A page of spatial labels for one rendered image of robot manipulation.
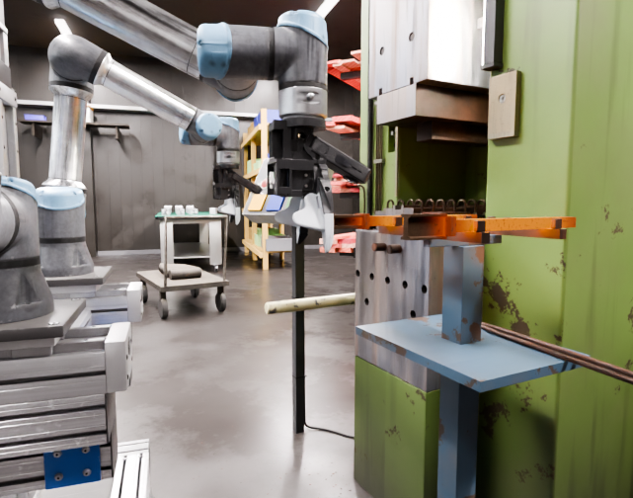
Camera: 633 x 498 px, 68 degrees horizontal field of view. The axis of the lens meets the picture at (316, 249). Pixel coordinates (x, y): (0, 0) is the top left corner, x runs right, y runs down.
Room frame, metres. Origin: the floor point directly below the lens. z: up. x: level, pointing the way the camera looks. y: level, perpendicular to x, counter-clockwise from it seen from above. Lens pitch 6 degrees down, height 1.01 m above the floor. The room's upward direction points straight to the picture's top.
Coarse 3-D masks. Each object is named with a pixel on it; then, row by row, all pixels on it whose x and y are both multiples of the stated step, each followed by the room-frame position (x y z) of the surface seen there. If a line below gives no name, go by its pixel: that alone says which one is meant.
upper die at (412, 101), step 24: (384, 96) 1.58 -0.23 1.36; (408, 96) 1.47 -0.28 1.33; (432, 96) 1.47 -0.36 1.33; (456, 96) 1.52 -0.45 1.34; (480, 96) 1.57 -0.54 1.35; (384, 120) 1.58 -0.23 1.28; (408, 120) 1.52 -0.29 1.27; (432, 120) 1.52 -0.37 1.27; (456, 120) 1.52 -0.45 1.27; (480, 120) 1.57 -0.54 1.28
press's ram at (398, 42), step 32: (384, 0) 1.58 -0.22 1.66; (416, 0) 1.45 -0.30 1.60; (448, 0) 1.43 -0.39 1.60; (480, 0) 1.49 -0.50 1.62; (384, 32) 1.58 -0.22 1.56; (416, 32) 1.44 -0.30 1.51; (448, 32) 1.43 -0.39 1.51; (480, 32) 1.49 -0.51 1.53; (384, 64) 1.58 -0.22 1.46; (416, 64) 1.44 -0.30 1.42; (448, 64) 1.43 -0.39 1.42; (480, 64) 1.49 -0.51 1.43
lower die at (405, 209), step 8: (384, 208) 1.57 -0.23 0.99; (392, 208) 1.53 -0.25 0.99; (408, 208) 1.46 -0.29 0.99; (416, 208) 1.45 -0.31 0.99; (424, 208) 1.46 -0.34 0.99; (432, 208) 1.47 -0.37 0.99; (440, 208) 1.49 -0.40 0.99; (448, 208) 1.51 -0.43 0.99; (456, 208) 1.52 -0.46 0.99; (472, 208) 1.56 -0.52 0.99; (480, 208) 1.57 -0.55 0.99
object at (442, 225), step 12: (408, 216) 0.78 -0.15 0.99; (420, 216) 0.78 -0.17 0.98; (432, 216) 0.80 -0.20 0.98; (444, 216) 0.81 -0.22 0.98; (564, 216) 0.99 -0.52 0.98; (408, 228) 0.78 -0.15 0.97; (420, 228) 0.79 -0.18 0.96; (432, 228) 0.80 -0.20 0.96; (444, 228) 0.81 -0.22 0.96; (456, 228) 0.82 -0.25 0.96; (468, 228) 0.83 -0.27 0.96; (492, 228) 0.86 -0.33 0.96; (504, 228) 0.88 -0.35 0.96; (516, 228) 0.89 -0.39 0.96; (528, 228) 0.91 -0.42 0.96; (540, 228) 0.93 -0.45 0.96
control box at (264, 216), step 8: (264, 160) 2.07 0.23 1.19; (264, 168) 2.04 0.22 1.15; (328, 168) 1.88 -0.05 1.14; (264, 176) 2.01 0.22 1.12; (272, 176) 1.98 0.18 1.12; (264, 192) 1.96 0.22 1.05; (248, 200) 1.99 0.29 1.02; (264, 208) 1.90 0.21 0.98; (248, 216) 1.96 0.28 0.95; (256, 216) 1.93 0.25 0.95; (264, 216) 1.91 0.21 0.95; (272, 216) 1.88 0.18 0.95
